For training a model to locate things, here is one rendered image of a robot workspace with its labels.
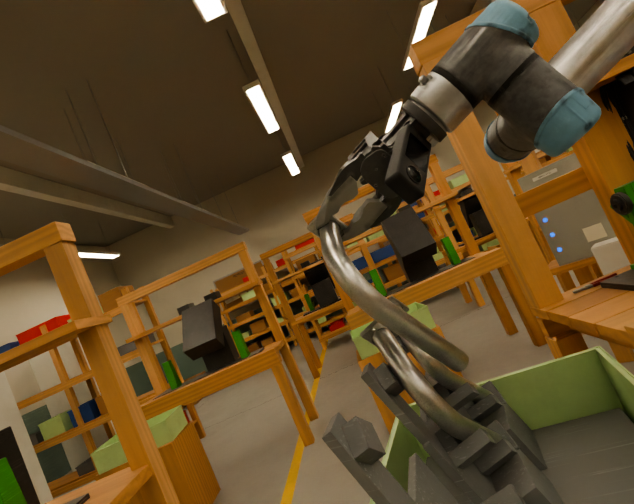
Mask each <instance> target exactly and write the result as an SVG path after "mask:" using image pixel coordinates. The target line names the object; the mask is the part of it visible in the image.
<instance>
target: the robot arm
mask: <svg viewBox="0 0 634 504"><path fill-rule="evenodd" d="M538 37H539V29H538V26H537V23H536V22H535V20H534V19H533V18H531V17H530V16H529V14H528V12H527V11H526V10H525V9H524V8H523V7H521V6H520V5H518V4H517V3H515V2H513V1H510V0H496V1H494V2H492V3H491V4H489V5H488V7H487V8H486V9H485V10H484V11H483V12H482V13H481V14H480V15H479V16H478V17H477V18H476V19H475V20H474V22H473V23H472V24H469V25H468V26H467V27H466V28H465V30H464V33H463V34H462V35H461V36H460V37H459V38H458V40H457V41H456V42H455V43H454V44H453V45H452V47H451V48H450V49H449V50H448V51H447V52H446V54H445V55H444V56H443V57H442V58H441V59H440V61H439V62H438V63H437V64H436V65H435V67H434V68H433V69H432V70H431V72H430V73H429V74H428V75H427V76H425V75H422V76H421V77H420V78H419V82H420V83H421V84H420V85H419V86H418V87H417V88H416V89H415V90H414V91H413V93H412V94H411V95H410V98H411V100H412V101H410V100H407V101H406V102H405V103H404V105H403V106H402V107H401V108H402V109H403V111H402V112H401V113H400V114H402V116H401V117H400V118H399V120H398V121H397V122H396V123H395V124H394V125H393V126H392V128H391V129H390V130H389V131H388V132H387V133H386V134H384V135H382V136H380V137H377V136H376V135H375V134H374V133H373V132H371V131H370V132H369V133H368V134H367V135H366V137H365V138H364V139H363V140H362V141H361V142H360V144H359V145H358V146H357V147H356V148H355V149H354V151H353V152H352V153H351V154H350V155H349V157H348V160H349V161H347V162H346V163H345V164H344V165H343V166H342V167H341V169H340V170H339V172H338V174H337V176H336V178H335V181H334V183H333V186H332V187H331V188H330V189H329V190H328V192H327V193H326V196H325V199H324V201H323V203H322V205H321V207H320V210H319V212H318V215H317V219H316V226H315V227H316V229H317V230H319V229H321V228H322V227H324V226H326V225H327V224H328V223H329V220H330V218H331V217H332V216H333V215H334V214H336V213H338V212H339V209H340V207H341V206H342V205H343V204H344V203H345V202H347V201H350V200H352V199H354V198H355V197H356V196H357V195H358V187H357V181H358V179H359V178H360V176H361V175H362V177H361V179H360V183H361V184H362V185H365V184H370V185H371V186H372V187H373V188H374V189H376V194H375V195H374V196H373V197H372V198H368V199H366V200H365V201H364V203H363V204H362V206H360V207H359V208H358V210H357V211H356V212H355V214H354V216H353V219H352V220H351V222H350V224H349V226H348V227H347V228H345V229H343V230H341V232H340V233H341V237H342V242H344V241H347V240H350V239H352V238H354V237H356V236H358V235H360V234H362V233H364V232H365V231H367V230H368V229H370V228H373V227H375V226H376V225H378V224H379V223H381V222H382V221H384V220H386V219H387V218H389V217H390V216H391V215H392V214H393V213H394V212H395V211H396V210H397V209H398V207H399V205H400V204H401V202H402V200H404V201H405V202H406V203H407V204H409V205H411V204H413V203H414V202H416V201H417V200H419V199H420V198H422V197H423V196H424V192H425V185H426V179H427V172H428V165H429V159H430V152H431V143H429V142H428V141H427V140H426V139H427V137H428V136H429V135H430V136H431V137H432V138H434V139H435V140H436V141H438V142H441V141H442V140H443V139H444V138H445V137H446V136H447V134H446V132H448V133H452V132H453V131H454V130H455V129H456V128H457V127H458V126H459V125H460V123H461V122H462V121H463V120H464V119H465V118H466V117H467V116H468V115H469V114H470V113H471V112H472V111H473V109H474V108H475V107H476V106H477V105H478V104H479V103H480V102H481V101H482V100H484V101H485V102H486V103H487V104H488V105H489V106H490V107H491V108H492V109H493V110H494V111H496V112H497V113H498V114H499V115H498V116H497V118H496V119H495V120H494V121H492V122H491V123H490V125H489V126H488V128H487V130H486V134H485V137H484V148H485V151H486V152H487V154H488V155H489V156H490V158H491V159H493V160H495V161H497V162H500V163H513V162H516V161H520V160H522V159H524V158H526V157H527V156H528V155H529V154H530V153H531V152H532V151H534V150H535V149H538V150H542V151H543V152H544V153H546V154H547V155H548V156H550V157H556V156H559V155H561V154H562V153H564V152H565V151H566V150H568V149H569V148H570V147H571V146H573V145H574V144H575V143H576V142H577V141H578V140H579V139H581V138H582V137H583V136H584V135H585V134H586V133H587V132H588V131H589V130H590V129H591V128H592V127H593V126H594V125H595V124H596V123H597V121H598V120H599V118H600V116H601V108H600V107H599V106H598V105H597V104H596V103H595V102H594V101H593V100H592V99H591V98H590V97H589V96H587V94H588V93H589V91H590V90H591V89H592V88H593V87H594V86H595V85H596V84H597V83H598V82H599V81H600V80H601V79H602V78H603V77H604V76H605V75H606V74H607V73H608V72H609V71H610V70H611V69H612V68H613V67H614V66H615V65H616V64H617V62H618V61H619V60H620V59H621V58H622V57H623V56H624V55H625V54H626V53H627V52H628V51H629V50H630V49H631V48H632V47H633V46H634V0H605V1H604V2H603V3H602V5H601V6H600V7H599V8H598V9H597V10H596V11H595V12H594V13H593V14H592V15H591V16H590V18H589V19H588V20H587V21H586V22H585V23H584V24H583V25H582V26H581V27H580V28H579V29H578V30H577V32H576V33H575V34H574V35H573V36H572V37H571V38H570V39H569V40H568V41H567V42H566V43H565V45H564V46H563V47H562V48H561V49H560V50H559V51H558V52H557V53H556V54H555V55H554V56H553V58H552V59H551V60H550V61H549V62H548V63H547V62H546V61H545V60H544V59H543V58H541V57H540V56H539V55H538V54H537V53H535V50H533V49H532V48H533V46H534V43H535V42H536V41H537V39H538ZM363 143H364V144H363ZM362 144H363V145H362ZM361 145H362V146H361ZM360 146H361V147H360ZM357 150H358V151H357ZM356 151H357V152H356ZM355 152H356V153H355ZM354 153H355V154H354Z"/></svg>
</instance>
